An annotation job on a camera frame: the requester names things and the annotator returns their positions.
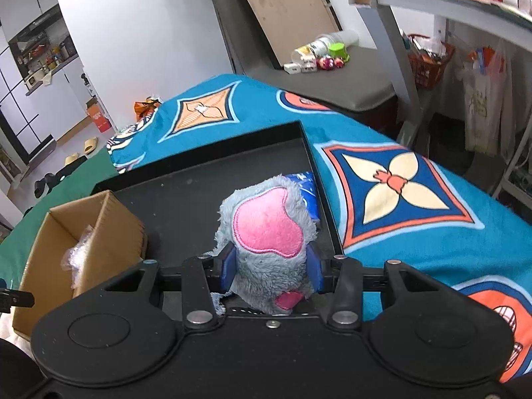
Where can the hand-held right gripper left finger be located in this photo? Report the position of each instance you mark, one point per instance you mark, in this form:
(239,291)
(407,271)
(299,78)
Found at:
(227,268)

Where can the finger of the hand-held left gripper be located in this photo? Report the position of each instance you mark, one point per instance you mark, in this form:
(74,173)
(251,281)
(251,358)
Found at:
(16,299)

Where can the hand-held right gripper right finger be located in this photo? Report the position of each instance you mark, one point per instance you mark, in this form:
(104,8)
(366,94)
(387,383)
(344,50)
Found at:
(314,268)

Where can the denim scrap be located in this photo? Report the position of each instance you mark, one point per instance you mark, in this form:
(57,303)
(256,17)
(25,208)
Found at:
(218,305)

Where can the grey pink plush toy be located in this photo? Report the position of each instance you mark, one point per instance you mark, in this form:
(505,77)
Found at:
(266,228)

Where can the black tray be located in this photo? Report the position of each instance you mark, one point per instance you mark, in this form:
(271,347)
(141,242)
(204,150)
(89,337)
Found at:
(187,183)

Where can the cardboard box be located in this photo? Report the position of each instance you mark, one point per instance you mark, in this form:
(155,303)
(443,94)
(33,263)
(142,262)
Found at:
(112,224)

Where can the white sheet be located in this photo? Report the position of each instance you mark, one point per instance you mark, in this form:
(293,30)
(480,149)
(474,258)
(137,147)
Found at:
(6,328)

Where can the blue tissue pack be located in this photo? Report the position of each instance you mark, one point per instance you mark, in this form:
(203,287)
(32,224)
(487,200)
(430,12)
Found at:
(307,191)

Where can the clear plastic bag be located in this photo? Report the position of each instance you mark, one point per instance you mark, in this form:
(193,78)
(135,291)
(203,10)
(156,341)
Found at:
(79,253)

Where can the green cloth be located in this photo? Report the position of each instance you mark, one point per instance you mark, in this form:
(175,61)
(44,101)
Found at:
(62,187)

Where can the yellow slipper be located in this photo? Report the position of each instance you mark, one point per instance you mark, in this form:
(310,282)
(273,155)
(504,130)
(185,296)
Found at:
(71,160)
(89,144)

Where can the blue printed blanket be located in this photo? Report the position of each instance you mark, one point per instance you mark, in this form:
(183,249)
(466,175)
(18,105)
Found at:
(266,104)

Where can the orange gift bag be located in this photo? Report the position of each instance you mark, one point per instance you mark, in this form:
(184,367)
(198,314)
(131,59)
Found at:
(143,108)

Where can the black framed glass door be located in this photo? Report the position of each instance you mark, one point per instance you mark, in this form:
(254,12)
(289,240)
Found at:
(16,112)

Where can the grey padded bench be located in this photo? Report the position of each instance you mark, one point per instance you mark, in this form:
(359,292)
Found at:
(353,79)

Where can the orange box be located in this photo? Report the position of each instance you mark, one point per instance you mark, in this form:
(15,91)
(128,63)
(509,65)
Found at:
(97,117)

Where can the white power adapter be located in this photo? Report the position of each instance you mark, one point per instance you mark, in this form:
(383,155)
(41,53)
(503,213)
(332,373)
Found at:
(308,65)
(292,67)

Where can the small red toy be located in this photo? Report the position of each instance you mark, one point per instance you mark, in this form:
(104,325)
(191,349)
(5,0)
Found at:
(324,63)
(337,63)

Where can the white cabinet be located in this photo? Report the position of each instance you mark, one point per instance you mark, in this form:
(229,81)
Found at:
(62,95)

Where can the green cup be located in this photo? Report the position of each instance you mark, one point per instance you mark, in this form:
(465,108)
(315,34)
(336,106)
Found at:
(339,53)

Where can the clear plastic bottle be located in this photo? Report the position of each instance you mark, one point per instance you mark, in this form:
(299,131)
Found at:
(314,49)

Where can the white metal rack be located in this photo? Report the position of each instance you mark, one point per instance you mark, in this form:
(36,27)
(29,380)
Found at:
(519,174)

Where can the red basket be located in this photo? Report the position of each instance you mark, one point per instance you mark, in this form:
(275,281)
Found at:
(428,66)

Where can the stack of plastic cups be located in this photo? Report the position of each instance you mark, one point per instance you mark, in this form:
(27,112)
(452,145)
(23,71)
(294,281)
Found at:
(343,37)

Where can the hanging white plastic bag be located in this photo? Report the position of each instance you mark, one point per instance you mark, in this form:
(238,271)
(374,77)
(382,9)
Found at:
(484,104)

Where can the cluttered kitchen shelf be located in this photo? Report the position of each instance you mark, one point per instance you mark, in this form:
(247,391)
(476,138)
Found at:
(41,56)

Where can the cardboard sheet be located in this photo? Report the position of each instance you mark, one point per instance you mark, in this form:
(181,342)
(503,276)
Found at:
(274,8)

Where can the grey white table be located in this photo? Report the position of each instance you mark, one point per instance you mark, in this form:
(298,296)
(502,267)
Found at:
(436,2)

